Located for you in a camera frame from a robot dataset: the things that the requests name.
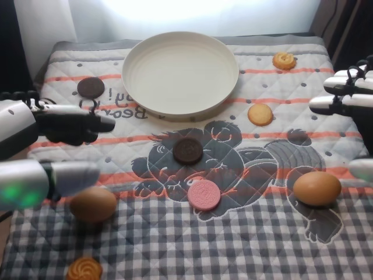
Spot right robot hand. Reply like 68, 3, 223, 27
308, 59, 373, 179

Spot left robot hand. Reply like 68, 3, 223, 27
0, 90, 116, 212

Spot brown egg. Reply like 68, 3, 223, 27
293, 171, 342, 207
69, 186, 118, 224

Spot round white plate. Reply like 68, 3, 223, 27
121, 31, 240, 123

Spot chocolate sandwich cookie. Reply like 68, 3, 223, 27
172, 136, 203, 165
76, 76, 105, 98

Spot swirl butter cookie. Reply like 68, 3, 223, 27
66, 256, 104, 280
272, 51, 297, 70

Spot plain round golden biscuit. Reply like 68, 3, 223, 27
247, 103, 274, 127

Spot white sheer curtain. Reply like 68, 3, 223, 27
13, 0, 321, 44

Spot pink sandwich cookie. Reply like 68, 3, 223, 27
187, 180, 221, 211

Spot grey quilt with printed bear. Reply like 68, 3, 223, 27
0, 33, 373, 280

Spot dark brown wooden frame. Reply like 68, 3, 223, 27
308, 0, 373, 71

